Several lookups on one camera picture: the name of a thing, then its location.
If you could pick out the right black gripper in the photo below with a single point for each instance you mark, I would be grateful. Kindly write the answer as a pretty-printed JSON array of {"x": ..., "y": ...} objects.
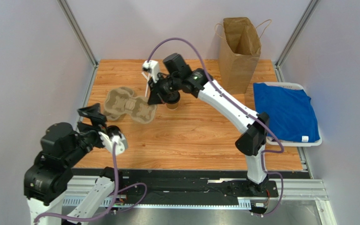
[{"x": 159, "y": 88}]

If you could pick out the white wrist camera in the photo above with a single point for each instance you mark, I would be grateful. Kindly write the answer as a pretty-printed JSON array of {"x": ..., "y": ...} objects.
[
  {"x": 114, "y": 140},
  {"x": 153, "y": 68}
]

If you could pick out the aluminium rail frame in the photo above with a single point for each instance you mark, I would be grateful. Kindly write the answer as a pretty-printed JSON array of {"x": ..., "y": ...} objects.
[{"x": 289, "y": 190}]

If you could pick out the blue cloth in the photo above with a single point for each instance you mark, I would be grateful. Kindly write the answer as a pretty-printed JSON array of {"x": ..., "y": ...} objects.
[{"x": 292, "y": 117}]

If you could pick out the brown paper bag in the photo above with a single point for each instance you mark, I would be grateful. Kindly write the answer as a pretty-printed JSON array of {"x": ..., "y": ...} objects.
[{"x": 239, "y": 52}]

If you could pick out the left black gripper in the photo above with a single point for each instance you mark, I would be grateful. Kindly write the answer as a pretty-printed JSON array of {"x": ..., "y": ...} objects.
[{"x": 94, "y": 112}]

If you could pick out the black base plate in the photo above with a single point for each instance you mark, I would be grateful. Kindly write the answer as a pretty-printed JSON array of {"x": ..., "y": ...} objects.
[{"x": 190, "y": 187}]

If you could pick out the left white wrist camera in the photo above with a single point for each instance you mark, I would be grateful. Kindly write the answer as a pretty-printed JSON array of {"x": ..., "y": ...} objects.
[{"x": 114, "y": 140}]

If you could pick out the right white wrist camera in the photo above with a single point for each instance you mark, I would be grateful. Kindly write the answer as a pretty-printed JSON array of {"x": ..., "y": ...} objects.
[{"x": 153, "y": 68}]

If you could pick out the white plastic basket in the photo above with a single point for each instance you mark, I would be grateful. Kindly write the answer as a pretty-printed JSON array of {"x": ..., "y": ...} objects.
[{"x": 270, "y": 140}]

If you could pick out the kraft paper cup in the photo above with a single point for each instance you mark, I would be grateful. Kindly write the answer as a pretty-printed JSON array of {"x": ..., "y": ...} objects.
[{"x": 172, "y": 106}]

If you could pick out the cardboard cup carrier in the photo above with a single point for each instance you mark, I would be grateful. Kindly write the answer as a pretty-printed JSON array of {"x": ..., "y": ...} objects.
[{"x": 124, "y": 101}]

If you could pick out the black coffee cup lid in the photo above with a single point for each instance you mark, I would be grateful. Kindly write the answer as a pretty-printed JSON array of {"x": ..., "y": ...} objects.
[{"x": 172, "y": 98}]

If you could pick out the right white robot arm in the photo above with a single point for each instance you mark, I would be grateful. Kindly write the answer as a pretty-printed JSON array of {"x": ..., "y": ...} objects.
[{"x": 251, "y": 125}]

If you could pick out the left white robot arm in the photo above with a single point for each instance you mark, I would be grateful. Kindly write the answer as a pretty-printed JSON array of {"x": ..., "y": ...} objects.
[{"x": 46, "y": 182}]

